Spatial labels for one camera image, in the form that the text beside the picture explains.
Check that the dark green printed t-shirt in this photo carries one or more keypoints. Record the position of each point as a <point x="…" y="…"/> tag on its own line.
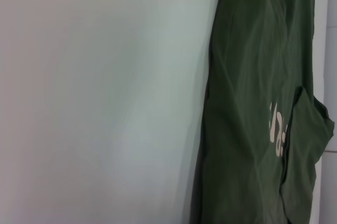
<point x="237" y="102"/>

